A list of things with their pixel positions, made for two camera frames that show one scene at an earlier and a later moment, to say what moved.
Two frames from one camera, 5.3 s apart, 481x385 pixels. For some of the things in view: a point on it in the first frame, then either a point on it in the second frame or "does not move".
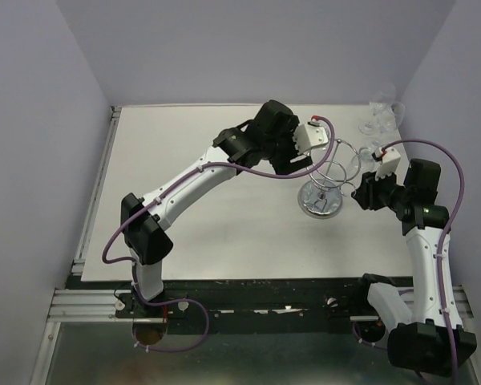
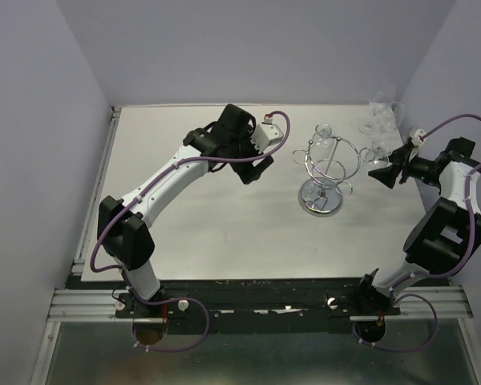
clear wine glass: x=381 y=99 does not move
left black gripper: x=284 y=167 -> x=248 y=172
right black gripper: x=365 y=193 -> x=400 y=158
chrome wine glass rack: x=332 y=168 does not move
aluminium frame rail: x=81 y=303 does not move
